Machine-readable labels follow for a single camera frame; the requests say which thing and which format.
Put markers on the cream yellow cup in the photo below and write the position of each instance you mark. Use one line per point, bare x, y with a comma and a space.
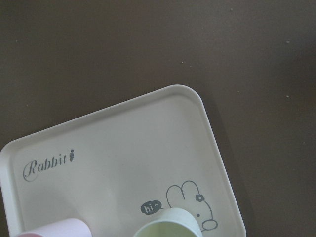
173, 222

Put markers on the pink cup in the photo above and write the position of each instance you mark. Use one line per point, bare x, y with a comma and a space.
71, 227

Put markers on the cream rabbit tray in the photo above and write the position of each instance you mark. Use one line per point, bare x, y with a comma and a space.
120, 167

